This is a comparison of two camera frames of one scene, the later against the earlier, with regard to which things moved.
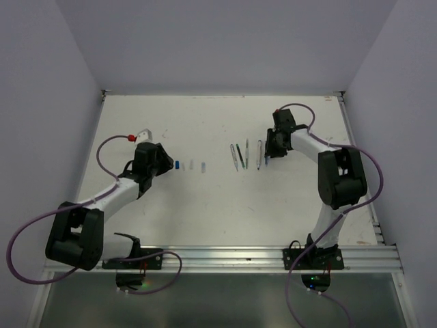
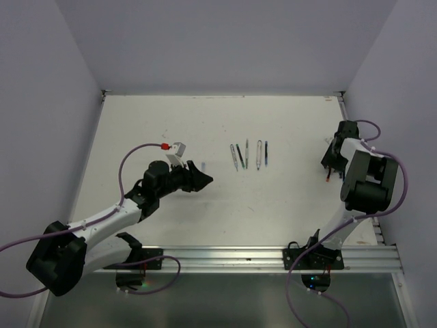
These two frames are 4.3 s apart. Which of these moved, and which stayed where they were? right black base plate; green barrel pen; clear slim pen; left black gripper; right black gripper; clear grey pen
Moved: left black gripper; right black gripper
Stayed: clear grey pen; right black base plate; green barrel pen; clear slim pen
